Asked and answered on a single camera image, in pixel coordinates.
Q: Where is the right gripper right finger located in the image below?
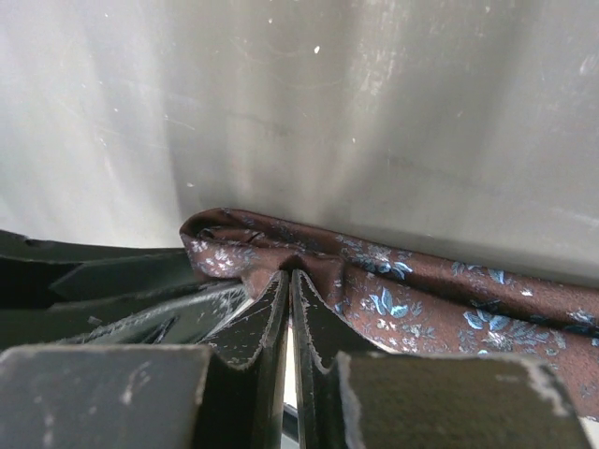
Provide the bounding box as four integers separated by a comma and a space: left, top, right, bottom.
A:
289, 269, 376, 448

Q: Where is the brown floral necktie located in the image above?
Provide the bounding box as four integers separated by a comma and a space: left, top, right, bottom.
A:
180, 209, 598, 419

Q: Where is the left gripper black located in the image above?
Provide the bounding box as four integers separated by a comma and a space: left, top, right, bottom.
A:
1, 231, 248, 346

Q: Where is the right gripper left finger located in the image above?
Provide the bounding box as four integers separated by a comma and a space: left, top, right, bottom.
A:
196, 271, 289, 448

